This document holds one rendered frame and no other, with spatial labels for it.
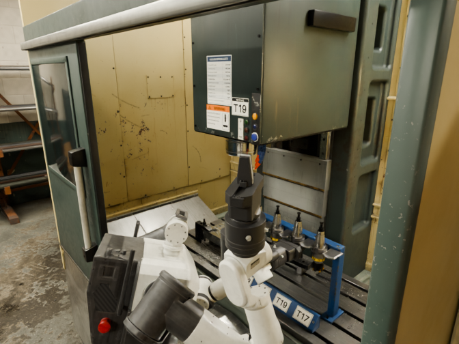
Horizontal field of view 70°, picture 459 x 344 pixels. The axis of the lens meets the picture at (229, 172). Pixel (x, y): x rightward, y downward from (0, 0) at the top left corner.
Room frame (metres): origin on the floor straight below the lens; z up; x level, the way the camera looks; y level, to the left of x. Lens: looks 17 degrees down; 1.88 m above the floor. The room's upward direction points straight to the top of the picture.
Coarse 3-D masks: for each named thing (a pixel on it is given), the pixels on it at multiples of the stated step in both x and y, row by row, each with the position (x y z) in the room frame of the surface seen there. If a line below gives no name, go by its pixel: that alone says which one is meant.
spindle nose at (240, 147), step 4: (228, 140) 1.58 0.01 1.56; (232, 140) 1.56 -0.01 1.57; (228, 144) 1.58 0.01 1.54; (232, 144) 1.56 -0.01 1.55; (236, 144) 1.56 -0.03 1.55; (240, 144) 1.55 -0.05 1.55; (244, 144) 1.55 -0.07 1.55; (248, 144) 1.56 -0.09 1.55; (228, 148) 1.58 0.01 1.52; (232, 148) 1.56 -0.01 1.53; (236, 148) 1.56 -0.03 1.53; (240, 148) 1.55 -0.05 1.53; (244, 148) 1.55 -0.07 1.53; (248, 148) 1.56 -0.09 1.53; (252, 148) 1.57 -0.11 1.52; (256, 148) 1.60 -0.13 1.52; (228, 152) 1.59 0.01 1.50; (232, 152) 1.57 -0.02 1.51; (236, 152) 1.56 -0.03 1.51; (240, 152) 1.55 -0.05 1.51; (244, 152) 1.55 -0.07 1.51; (248, 152) 1.56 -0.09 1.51; (252, 152) 1.57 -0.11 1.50; (256, 152) 1.62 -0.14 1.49
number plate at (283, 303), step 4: (276, 296) 1.21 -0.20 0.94; (280, 296) 1.20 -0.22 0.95; (276, 300) 1.20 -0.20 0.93; (280, 300) 1.19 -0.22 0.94; (284, 300) 1.18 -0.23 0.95; (288, 300) 1.17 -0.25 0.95; (276, 304) 1.19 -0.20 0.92; (280, 304) 1.18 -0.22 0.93; (284, 304) 1.17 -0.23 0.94; (288, 304) 1.16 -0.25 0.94; (280, 308) 1.17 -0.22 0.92; (284, 308) 1.16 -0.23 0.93
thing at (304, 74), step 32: (288, 0) 1.34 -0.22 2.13; (320, 0) 1.47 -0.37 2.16; (352, 0) 1.63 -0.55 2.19; (192, 32) 1.58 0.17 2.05; (224, 32) 1.41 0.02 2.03; (256, 32) 1.28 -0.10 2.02; (288, 32) 1.34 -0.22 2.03; (320, 32) 1.48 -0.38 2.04; (352, 32) 1.65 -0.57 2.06; (192, 64) 1.58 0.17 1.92; (256, 64) 1.28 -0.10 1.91; (288, 64) 1.35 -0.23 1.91; (320, 64) 1.49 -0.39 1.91; (352, 64) 1.67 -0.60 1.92; (288, 96) 1.35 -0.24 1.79; (320, 96) 1.51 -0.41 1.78; (288, 128) 1.36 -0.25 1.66; (320, 128) 1.52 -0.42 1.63
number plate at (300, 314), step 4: (296, 308) 1.14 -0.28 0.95; (300, 308) 1.13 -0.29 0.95; (296, 312) 1.12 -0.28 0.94; (300, 312) 1.12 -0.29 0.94; (304, 312) 1.11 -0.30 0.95; (308, 312) 1.10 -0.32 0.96; (292, 316) 1.12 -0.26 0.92; (296, 316) 1.11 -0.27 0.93; (300, 316) 1.11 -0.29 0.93; (304, 316) 1.10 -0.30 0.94; (308, 316) 1.09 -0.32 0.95; (312, 316) 1.08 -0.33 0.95; (300, 320) 1.09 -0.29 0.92; (304, 320) 1.09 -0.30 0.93; (308, 320) 1.08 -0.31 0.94; (304, 324) 1.08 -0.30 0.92; (308, 324) 1.07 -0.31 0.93
